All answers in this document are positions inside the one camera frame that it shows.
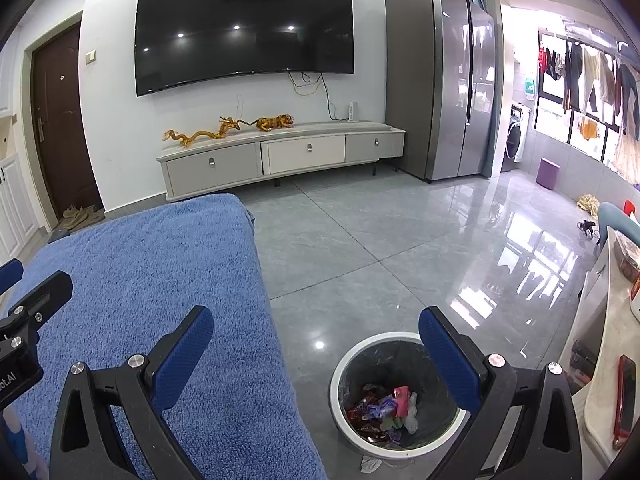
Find white wall cupboards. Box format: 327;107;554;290
0;35;38;261

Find white plastic wrapper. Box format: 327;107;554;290
402;392;419;433

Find purple wrapper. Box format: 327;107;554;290
365;395;401;421

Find white television cabinet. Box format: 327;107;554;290
156;120;407;203

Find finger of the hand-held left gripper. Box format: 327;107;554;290
0;270;74;333
0;258;24;293

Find red phone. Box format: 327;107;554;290
612;354;637;450

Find white washing machine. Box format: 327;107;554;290
504;102;533;173

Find black wall television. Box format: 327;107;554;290
134;0;356;98

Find large red snack bag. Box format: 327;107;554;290
346;385;382;428

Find black television cable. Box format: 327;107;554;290
320;72;351;121

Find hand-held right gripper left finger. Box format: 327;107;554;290
48;305;215;480

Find golden dragon ornament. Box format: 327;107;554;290
162;116;258;148

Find dark brown door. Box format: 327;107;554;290
31;24;105;228

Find grey steel refrigerator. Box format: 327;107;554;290
384;0;498;183

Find purple stool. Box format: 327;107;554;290
535;157;562;191

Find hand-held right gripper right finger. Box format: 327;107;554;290
418;306;608;480

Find golden tiger ornament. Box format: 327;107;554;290
255;114;296;132

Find teal chair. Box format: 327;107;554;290
597;202;640;241

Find blue fleece blanket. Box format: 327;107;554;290
0;192;328;480

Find white marble side table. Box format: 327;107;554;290
570;225;640;471

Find row of hanging clothes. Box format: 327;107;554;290
537;40;640;181

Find round grey trash bin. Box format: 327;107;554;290
328;331;473;461

